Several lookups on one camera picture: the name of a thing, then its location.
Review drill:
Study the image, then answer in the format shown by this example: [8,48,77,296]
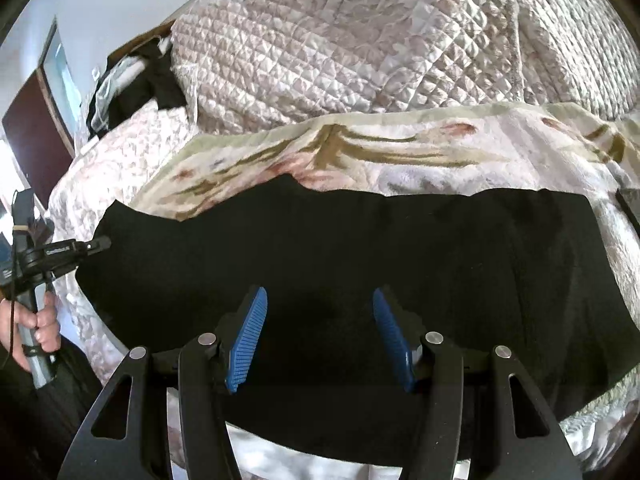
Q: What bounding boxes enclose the black pants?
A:
[76,176,639,466]

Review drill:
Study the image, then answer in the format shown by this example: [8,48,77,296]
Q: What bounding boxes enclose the person's left hand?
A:
[0,290,61,373]

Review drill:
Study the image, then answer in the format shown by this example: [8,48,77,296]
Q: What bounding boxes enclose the dark red wooden door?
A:
[2,67,74,209]

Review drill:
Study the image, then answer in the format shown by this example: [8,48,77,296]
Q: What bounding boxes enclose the person's black left sleeve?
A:
[1,339,102,479]

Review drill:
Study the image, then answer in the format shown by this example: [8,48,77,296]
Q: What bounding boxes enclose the dark clothes pile on bed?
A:
[86,36,186,139]

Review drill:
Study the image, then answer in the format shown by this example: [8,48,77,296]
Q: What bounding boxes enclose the floral green plush blanket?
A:
[131,103,639,294]

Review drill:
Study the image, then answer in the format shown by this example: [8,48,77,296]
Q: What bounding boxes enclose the quilted beige satin bedspread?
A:
[46,0,640,480]

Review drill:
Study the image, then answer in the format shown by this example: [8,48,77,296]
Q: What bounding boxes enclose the black strap on blanket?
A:
[614,186,640,236]

